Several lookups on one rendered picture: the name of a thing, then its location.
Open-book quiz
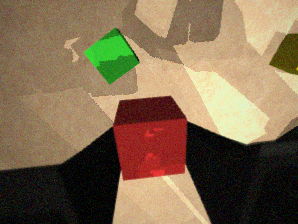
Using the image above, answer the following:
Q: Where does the red block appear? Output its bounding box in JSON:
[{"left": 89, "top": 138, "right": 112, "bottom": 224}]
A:
[{"left": 113, "top": 96, "right": 187, "bottom": 181}]

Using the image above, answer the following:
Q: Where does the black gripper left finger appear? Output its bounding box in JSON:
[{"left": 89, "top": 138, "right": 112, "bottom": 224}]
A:
[{"left": 0, "top": 126, "right": 121, "bottom": 224}]

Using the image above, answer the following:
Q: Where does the yellow block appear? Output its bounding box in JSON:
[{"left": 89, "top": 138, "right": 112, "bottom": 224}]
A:
[{"left": 268, "top": 34, "right": 298, "bottom": 75}]

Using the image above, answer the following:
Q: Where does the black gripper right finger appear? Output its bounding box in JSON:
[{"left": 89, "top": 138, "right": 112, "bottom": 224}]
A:
[{"left": 185, "top": 121, "right": 298, "bottom": 224}]

